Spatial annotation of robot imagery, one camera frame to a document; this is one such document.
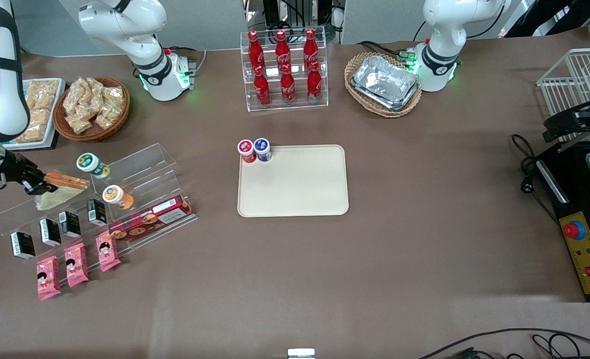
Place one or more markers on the black background equipment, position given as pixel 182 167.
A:
pixel 295 15

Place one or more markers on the blue-lid cup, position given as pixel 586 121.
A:
pixel 262 146

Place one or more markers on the red cola bottle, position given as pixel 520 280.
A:
pixel 255 50
pixel 314 86
pixel 288 87
pixel 261 89
pixel 282 49
pixel 310 47

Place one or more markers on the clear bag of crackers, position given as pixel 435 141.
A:
pixel 74 97
pixel 110 107
pixel 95 89
pixel 79 123

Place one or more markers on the white rectangular dish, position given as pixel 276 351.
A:
pixel 56 114

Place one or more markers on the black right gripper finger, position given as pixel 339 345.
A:
pixel 43 175
pixel 41 189

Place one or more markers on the clear acrylic stepped shelf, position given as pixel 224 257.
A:
pixel 145 169

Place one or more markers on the small white box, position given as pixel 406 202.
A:
pixel 301 353

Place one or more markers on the black machine housing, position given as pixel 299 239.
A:
pixel 574 174

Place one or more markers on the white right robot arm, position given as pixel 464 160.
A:
pixel 3 75

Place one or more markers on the small black carton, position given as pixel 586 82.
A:
pixel 96 212
pixel 70 224
pixel 23 245
pixel 50 232

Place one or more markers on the green-lid cup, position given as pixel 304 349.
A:
pixel 89 162

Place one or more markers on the beige plastic tray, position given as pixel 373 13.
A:
pixel 295 184

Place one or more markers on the pink snack pack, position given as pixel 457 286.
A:
pixel 107 252
pixel 48 278
pixel 76 265

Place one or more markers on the red emergency stop button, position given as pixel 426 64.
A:
pixel 573 230

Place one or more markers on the red-lid cup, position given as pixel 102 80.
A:
pixel 246 148

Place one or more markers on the triangle sandwich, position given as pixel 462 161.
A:
pixel 63 192

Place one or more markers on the red cookie box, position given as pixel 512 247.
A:
pixel 150 219

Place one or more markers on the orange-lid cup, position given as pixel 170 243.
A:
pixel 114 194

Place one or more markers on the light wicker basket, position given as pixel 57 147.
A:
pixel 374 110

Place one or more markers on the aluminium foil tray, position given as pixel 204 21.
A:
pixel 384 82

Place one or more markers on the black clamp device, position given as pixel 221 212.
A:
pixel 579 118

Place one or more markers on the brown wicker basket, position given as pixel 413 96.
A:
pixel 95 133

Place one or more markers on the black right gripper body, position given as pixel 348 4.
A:
pixel 16 170

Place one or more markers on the clear acrylic bottle rack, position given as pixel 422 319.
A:
pixel 275 107

